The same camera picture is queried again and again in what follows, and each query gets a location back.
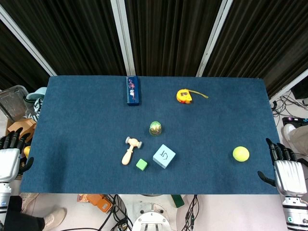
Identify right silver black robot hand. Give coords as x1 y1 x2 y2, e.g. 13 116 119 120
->
257 138 308 198

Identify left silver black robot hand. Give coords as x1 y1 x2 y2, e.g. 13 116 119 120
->
0 127 35 181

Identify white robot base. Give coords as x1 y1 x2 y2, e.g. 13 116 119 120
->
131 193 178 231

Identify yellow tennis ball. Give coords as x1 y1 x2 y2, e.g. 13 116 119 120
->
232 146 250 163

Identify brown cardboard box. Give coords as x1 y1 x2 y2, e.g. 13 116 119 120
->
7 118 37 142

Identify person's beige trouser leg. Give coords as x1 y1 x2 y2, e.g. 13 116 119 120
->
288 125 308 151

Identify white shoe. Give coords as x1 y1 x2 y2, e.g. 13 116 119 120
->
282 123 297 144

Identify black power strip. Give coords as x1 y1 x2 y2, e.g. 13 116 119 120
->
282 116 308 126

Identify striped cloth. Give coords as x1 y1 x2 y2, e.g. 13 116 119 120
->
24 98 44 122

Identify clear plastic storage bin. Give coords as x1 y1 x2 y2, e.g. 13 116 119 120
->
0 85 32 122

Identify black trouser leg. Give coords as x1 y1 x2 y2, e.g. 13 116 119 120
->
3 195 46 231

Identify teal cap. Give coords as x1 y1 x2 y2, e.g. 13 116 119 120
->
26 87 48 101

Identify white sneaker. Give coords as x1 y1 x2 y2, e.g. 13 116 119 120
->
43 207 67 231

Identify black monitor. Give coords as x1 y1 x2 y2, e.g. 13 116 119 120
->
290 81 308 100

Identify blue felt table mat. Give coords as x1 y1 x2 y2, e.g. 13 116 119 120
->
19 75 286 195

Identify green block under table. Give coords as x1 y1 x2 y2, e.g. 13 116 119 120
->
170 194 185 208

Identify beige toy hammer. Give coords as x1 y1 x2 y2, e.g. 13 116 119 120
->
121 136 143 166

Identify light blue number cube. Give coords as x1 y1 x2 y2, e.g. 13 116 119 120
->
152 144 177 169

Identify yellow tape measure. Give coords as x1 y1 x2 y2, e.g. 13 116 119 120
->
176 89 209 105

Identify small green cube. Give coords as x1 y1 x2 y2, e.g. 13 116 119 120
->
135 158 148 171

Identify green glittery dome toy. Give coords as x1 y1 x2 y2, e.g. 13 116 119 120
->
149 121 163 137

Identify dark blue rectangular box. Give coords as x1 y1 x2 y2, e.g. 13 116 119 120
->
126 76 142 107

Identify black floor cables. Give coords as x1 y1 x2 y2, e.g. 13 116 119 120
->
270 92 308 126

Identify black cable bundle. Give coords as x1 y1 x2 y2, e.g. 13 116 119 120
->
57 193 133 231

